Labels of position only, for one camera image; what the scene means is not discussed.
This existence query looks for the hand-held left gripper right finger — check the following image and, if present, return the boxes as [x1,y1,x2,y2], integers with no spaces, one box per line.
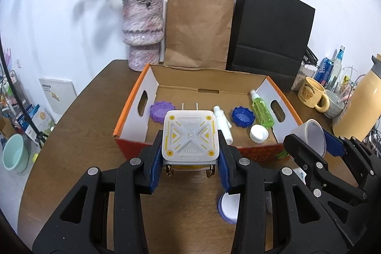
[218,129,350,254]

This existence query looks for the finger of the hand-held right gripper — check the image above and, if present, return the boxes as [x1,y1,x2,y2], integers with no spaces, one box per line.
[283,133,371,247]
[323,129,376,180]

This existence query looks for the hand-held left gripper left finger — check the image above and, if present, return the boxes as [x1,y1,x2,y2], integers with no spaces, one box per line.
[32,129,164,254]

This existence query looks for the white cup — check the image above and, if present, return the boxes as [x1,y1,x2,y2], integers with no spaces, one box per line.
[290,119,327,158]

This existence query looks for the small white bottle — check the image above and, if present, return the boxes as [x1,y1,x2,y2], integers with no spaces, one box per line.
[213,106,234,145]

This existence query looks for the white yellow power adapter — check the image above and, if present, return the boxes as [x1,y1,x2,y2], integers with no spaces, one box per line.
[162,102,221,179]

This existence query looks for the white round cap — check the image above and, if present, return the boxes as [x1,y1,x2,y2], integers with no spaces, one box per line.
[249,124,269,144]

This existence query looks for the blue ridged lid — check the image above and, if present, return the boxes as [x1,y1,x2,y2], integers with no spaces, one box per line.
[231,107,256,128]

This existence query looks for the orange cardboard box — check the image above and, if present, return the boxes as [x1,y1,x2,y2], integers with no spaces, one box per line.
[113,64,302,161]

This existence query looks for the white printed tube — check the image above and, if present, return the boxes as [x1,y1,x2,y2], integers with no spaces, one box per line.
[293,167,308,184]

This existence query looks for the grey-green mug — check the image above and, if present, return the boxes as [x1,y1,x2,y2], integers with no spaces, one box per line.
[324,89,346,119]

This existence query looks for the blue-rimmed white lid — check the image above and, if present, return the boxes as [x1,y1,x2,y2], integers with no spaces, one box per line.
[218,193,241,225]

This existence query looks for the yellow thermos bottle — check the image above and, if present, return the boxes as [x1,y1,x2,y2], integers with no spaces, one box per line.
[332,54,381,141]

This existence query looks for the purple ridged lid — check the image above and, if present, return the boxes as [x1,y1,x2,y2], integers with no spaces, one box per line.
[150,101,177,124]

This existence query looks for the yellow bear mug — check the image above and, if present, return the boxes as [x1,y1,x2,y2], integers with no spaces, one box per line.
[298,77,330,112]

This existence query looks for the green spray bottle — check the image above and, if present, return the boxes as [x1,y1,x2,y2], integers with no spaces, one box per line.
[249,89,276,129]

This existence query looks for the blue drink can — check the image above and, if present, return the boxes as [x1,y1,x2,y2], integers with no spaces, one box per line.
[315,57,334,86]

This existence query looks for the speckled clear container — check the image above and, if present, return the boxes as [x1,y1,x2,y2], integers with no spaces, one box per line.
[292,62,317,91]

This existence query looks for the clear bottle with blue cap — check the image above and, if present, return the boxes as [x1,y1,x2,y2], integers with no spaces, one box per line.
[329,46,346,88]

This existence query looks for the black clips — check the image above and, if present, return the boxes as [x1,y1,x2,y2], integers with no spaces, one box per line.
[304,46,319,65]

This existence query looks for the black tripod stand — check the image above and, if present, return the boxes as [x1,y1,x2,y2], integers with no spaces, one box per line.
[0,43,57,150]

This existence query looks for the white flat box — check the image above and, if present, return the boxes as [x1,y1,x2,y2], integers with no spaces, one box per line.
[39,77,77,115]

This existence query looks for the black paper bag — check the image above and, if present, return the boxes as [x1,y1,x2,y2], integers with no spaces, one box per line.
[226,0,316,92]

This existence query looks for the blue and white carton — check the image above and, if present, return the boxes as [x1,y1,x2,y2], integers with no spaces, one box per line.
[16,105,48,135]

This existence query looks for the mottled pink ceramic vase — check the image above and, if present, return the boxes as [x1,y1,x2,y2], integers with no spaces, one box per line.
[122,0,165,72]

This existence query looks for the mint green basin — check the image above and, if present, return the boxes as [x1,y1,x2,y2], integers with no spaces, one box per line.
[2,133,32,174]

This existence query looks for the brown paper bag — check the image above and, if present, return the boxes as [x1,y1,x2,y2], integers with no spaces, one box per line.
[163,0,235,70]

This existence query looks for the small brown cardboard box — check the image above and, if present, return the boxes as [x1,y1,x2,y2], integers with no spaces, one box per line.
[0,117,17,138]

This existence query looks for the cluttered storage shelf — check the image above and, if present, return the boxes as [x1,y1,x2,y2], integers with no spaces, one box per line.
[0,70,30,120]

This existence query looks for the wire holder with clutter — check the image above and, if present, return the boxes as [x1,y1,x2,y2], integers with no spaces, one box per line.
[336,66,366,100]

